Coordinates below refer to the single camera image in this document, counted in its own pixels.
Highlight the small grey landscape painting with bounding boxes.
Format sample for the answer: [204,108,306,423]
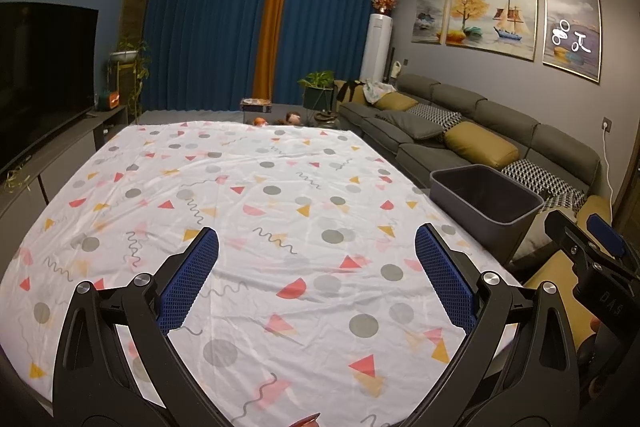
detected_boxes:
[411,0,447,44]

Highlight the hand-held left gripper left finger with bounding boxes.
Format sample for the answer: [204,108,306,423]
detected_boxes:
[52,227,221,427]

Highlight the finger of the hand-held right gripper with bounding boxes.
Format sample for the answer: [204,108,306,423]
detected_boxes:
[544,208,591,263]
[586,213,636,266]

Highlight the gold plant stand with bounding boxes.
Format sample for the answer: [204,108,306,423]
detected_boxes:
[112,62,143,112]

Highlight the black flat television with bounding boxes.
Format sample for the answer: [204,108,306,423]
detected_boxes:
[0,2,100,175]

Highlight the printed white tablecloth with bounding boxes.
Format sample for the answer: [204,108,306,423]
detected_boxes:
[0,121,521,427]

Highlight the trailing plant white bowl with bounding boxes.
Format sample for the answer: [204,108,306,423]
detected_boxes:
[107,37,151,118]

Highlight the grey television cabinet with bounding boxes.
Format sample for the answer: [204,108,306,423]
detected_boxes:
[0,104,128,233]

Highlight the small black white patterned cushion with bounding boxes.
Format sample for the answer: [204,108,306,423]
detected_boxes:
[407,103,463,130]

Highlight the dark grey cushion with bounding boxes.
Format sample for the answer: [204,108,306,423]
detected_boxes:
[380,112,446,142]

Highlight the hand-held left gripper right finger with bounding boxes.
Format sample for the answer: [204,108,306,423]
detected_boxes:
[405,223,586,427]

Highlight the white cloth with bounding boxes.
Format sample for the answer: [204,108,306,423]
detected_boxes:
[364,79,396,102]

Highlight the small yellow cushion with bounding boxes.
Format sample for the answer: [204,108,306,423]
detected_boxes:
[375,93,418,112]

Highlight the large yellow cushion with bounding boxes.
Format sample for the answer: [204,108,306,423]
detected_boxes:
[444,122,521,168]

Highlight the sailboat and tree painting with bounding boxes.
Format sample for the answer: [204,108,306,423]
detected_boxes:
[445,0,538,62]

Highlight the orange curtain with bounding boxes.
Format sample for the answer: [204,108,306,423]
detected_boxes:
[252,0,293,100]

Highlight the white standing air conditioner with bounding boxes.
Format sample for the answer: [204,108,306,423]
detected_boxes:
[361,13,393,82]

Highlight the grey plastic bin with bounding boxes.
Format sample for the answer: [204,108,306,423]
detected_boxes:
[430,164,546,260]

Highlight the framed painting with glare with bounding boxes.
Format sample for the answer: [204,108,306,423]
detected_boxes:
[542,0,601,84]

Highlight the blue curtain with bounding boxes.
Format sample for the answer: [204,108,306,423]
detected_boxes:
[142,0,273,112]
[285,0,398,104]

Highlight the potted plant green planter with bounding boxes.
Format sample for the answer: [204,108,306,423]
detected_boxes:
[298,71,336,122]

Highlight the long yellow leather bolster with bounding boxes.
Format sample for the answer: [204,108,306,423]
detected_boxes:
[520,196,616,353]

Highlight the large black white patterned cushion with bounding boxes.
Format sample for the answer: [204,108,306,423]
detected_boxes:
[501,158,586,208]

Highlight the yellow ribbon scraps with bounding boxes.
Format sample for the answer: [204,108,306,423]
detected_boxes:
[2,166,31,194]

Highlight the person's right hand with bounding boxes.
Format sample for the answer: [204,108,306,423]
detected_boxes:
[575,316,603,402]

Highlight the white cable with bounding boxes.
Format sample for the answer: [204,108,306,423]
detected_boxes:
[603,129,619,208]

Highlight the grey sofa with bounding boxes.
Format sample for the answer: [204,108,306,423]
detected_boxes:
[340,73,601,208]

